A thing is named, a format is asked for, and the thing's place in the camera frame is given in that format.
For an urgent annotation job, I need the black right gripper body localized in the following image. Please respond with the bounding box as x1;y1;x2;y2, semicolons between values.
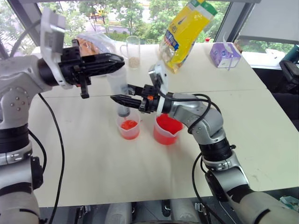
138;84;162;114

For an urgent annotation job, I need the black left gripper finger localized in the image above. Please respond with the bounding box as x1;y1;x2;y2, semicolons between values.
80;53;126;67
83;64;125;77

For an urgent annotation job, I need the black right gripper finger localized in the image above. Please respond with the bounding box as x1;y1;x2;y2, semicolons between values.
110;94;143;109
127;84;144;96

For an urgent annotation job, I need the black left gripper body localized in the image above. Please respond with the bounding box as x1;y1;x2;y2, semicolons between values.
57;39;92;99

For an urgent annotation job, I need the large clear plastic syringe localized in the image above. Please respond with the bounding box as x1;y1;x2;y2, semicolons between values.
106;69;132;118

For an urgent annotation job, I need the small cup with red liquid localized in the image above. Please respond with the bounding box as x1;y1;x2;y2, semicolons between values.
116;111;141;140

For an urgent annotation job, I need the large cup with red liquid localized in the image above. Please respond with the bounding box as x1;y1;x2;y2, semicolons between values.
153;113;184;146

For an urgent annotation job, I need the clear plastic bread bag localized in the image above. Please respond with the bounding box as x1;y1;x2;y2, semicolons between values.
75;32;117;57

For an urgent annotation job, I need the clear glass mug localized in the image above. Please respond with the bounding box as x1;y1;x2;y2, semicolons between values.
120;35;142;70

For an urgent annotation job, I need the yellow snack bag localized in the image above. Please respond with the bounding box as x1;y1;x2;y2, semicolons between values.
158;0;218;75

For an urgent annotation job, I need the purple tissue box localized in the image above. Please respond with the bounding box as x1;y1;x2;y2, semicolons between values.
209;42;243;69

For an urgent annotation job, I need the grey rounded shape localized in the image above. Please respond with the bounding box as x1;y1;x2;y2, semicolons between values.
170;199;202;224
105;202;133;224

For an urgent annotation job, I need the dark chair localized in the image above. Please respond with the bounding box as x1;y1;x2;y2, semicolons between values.
272;44;299;131

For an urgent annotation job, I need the white window blind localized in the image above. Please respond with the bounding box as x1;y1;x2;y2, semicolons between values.
237;0;299;45

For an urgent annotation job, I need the teal crumpled packet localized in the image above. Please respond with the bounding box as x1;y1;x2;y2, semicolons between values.
278;195;299;212

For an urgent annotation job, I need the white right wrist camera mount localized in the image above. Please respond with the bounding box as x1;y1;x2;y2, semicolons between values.
148;60;169;115

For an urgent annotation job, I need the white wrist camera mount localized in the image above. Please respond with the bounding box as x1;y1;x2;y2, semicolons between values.
148;60;169;115
39;7;72;91

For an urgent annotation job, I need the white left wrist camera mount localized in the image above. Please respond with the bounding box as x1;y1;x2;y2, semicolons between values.
39;7;72;91

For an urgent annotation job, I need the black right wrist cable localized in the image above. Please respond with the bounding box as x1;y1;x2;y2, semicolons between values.
163;92;213;134

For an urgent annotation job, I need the long black left arm cable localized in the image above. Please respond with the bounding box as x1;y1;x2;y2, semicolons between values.
38;92;65;224

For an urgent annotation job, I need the black right elbow cable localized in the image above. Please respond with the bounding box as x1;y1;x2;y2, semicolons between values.
191;152;226;224

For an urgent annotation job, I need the short black left arm cable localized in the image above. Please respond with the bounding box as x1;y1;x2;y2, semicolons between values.
28;130;48;175

